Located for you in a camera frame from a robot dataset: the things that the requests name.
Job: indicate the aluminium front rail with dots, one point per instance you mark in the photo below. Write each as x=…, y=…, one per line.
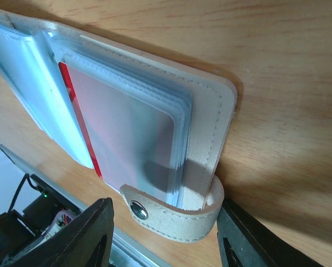
x=125, y=251

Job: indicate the red card in holder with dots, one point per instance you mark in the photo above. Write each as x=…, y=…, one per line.
x=130, y=140

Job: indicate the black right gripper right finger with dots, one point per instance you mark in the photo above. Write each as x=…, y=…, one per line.
x=245, y=241

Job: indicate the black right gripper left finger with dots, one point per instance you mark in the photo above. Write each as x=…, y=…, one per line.
x=85, y=241

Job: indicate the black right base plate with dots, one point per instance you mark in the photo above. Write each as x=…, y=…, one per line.
x=20, y=232

